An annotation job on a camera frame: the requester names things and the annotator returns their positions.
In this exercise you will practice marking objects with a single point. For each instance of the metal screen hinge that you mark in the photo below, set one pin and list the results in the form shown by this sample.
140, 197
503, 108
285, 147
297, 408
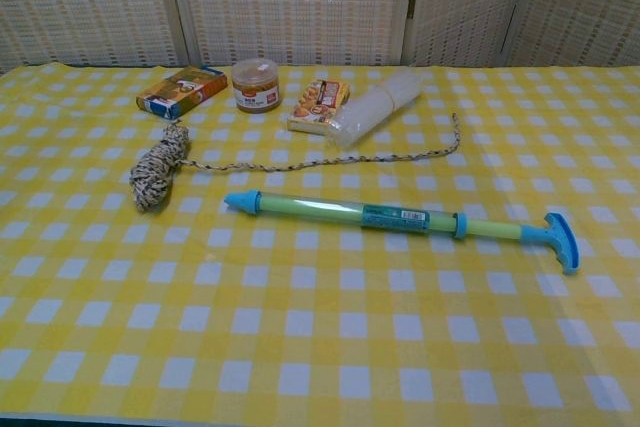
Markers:
412, 5

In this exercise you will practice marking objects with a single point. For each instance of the clear plastic straw pack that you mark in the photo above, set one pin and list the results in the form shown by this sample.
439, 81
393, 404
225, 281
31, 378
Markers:
372, 106

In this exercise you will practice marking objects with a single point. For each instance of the orange blue carton box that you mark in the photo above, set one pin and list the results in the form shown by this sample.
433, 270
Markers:
180, 93

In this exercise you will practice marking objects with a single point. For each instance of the orange white snack box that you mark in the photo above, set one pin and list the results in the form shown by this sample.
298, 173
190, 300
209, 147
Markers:
314, 108

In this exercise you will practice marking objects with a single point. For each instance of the yellow white checkered tablecloth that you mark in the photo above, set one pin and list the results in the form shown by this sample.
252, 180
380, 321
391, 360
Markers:
320, 337

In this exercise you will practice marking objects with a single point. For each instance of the round clear jar brown contents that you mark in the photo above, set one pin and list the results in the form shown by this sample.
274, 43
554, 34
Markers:
255, 89

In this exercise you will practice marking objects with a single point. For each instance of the green blue water squirter toy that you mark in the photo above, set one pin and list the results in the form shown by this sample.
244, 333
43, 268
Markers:
320, 209

